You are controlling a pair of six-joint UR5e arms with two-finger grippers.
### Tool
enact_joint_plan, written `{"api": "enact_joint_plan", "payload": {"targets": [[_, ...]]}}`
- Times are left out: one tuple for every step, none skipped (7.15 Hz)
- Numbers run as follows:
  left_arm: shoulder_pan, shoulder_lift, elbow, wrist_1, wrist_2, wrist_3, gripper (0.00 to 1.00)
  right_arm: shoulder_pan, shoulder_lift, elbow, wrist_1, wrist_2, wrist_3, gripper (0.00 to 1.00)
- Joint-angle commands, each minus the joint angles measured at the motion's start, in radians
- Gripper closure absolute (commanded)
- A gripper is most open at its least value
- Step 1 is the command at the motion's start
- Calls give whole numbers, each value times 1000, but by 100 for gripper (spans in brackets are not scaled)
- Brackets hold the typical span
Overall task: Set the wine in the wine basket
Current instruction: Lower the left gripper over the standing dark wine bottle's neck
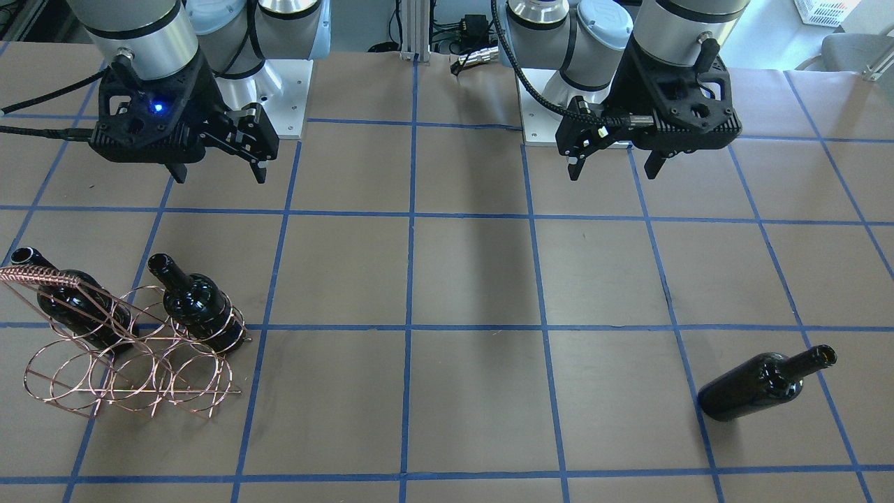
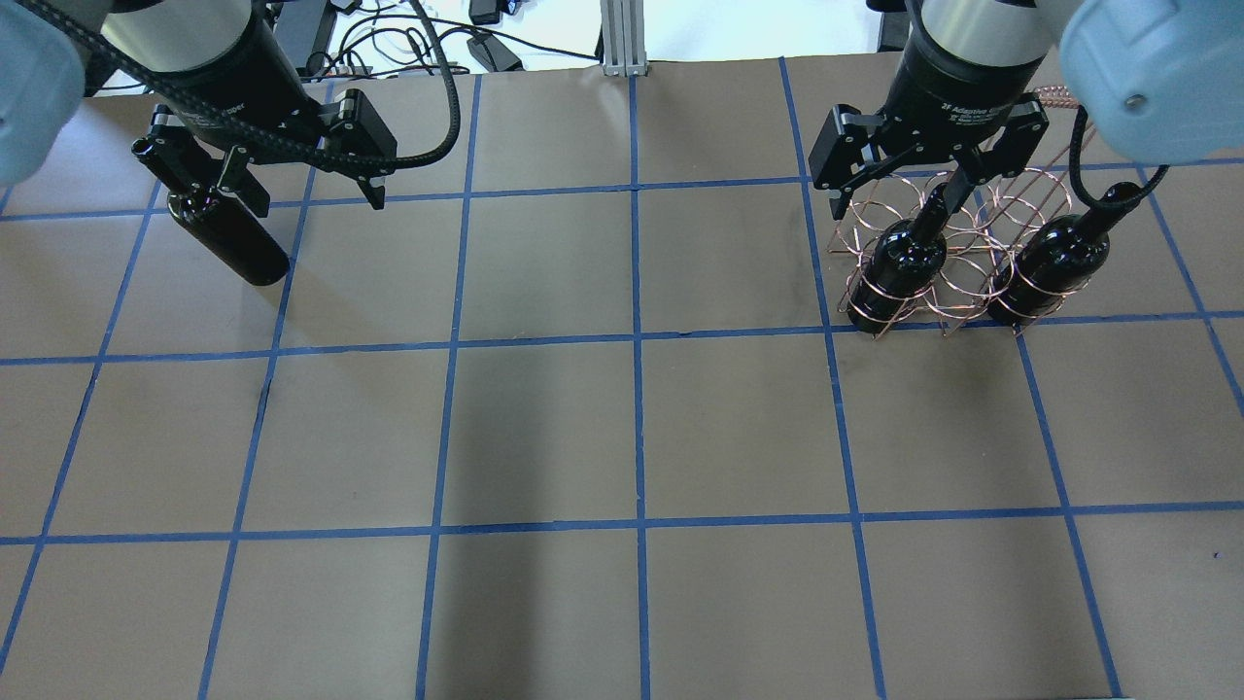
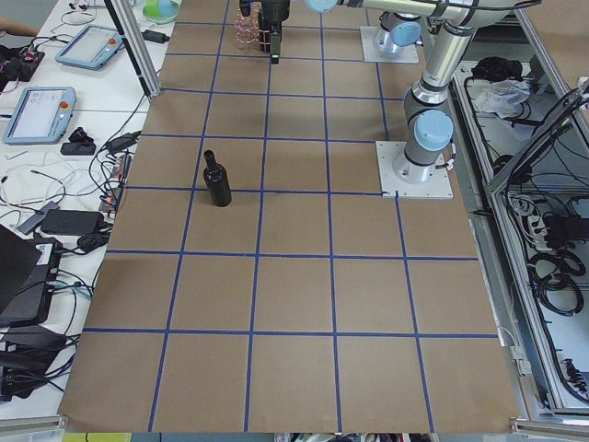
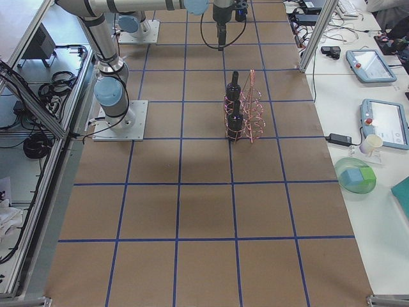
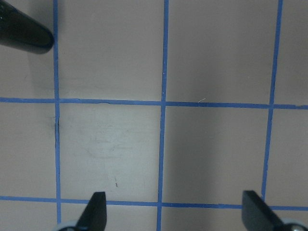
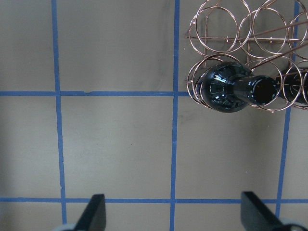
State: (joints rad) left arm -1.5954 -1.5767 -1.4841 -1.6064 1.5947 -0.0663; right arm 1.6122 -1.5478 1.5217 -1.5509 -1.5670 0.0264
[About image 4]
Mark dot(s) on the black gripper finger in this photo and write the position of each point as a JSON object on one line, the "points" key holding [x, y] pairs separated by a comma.
{"points": [[223, 35], [219, 37]]}

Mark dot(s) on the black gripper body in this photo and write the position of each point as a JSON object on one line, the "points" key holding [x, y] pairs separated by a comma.
{"points": [[221, 13]]}

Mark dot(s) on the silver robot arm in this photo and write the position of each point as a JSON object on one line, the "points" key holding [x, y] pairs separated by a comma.
{"points": [[133, 23], [91, 17]]}

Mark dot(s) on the dark wine bottle far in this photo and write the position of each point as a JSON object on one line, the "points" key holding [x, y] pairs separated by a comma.
{"points": [[233, 92]]}

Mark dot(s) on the dark wine bottle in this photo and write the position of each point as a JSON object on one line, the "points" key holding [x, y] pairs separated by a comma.
{"points": [[233, 92], [235, 122]]}

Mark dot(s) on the dark wine bottle near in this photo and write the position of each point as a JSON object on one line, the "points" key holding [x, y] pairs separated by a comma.
{"points": [[235, 122]]}

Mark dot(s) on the black handheld device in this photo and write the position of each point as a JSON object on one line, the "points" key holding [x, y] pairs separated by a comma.
{"points": [[333, 52]]}

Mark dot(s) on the far teach pendant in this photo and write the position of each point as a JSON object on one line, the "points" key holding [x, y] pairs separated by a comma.
{"points": [[369, 66]]}

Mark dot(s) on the teach pendant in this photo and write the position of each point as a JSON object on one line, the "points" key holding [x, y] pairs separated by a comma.
{"points": [[369, 66], [386, 120]]}

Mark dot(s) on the black power adapter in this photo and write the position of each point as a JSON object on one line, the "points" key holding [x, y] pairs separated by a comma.
{"points": [[339, 139]]}

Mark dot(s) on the black controller box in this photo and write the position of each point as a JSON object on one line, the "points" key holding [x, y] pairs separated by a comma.
{"points": [[41, 46]]}

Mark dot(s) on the white paper cup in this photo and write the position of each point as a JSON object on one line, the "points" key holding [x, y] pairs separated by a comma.
{"points": [[371, 143]]}

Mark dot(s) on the near teach pendant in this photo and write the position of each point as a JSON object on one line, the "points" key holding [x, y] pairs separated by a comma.
{"points": [[386, 120]]}

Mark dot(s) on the blue foam cube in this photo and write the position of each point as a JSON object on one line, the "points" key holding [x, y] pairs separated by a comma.
{"points": [[351, 180]]}

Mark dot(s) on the green plastic bowl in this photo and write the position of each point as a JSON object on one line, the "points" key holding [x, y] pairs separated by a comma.
{"points": [[350, 162]]}

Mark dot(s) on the green foam cube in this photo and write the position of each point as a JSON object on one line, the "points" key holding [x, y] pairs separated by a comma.
{"points": [[368, 175]]}

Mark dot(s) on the teal folder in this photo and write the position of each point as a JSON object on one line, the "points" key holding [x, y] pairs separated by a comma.
{"points": [[401, 193]]}

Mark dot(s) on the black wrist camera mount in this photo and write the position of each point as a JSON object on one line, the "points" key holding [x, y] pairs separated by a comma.
{"points": [[241, 10]]}

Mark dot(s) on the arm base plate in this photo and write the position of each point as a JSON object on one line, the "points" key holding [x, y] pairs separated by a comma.
{"points": [[152, 37], [130, 128]]}

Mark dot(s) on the copper wire wine basket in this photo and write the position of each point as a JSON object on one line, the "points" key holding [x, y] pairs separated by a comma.
{"points": [[252, 110]]}

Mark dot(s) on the aluminium frame post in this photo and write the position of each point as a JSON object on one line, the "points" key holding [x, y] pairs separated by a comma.
{"points": [[321, 24]]}

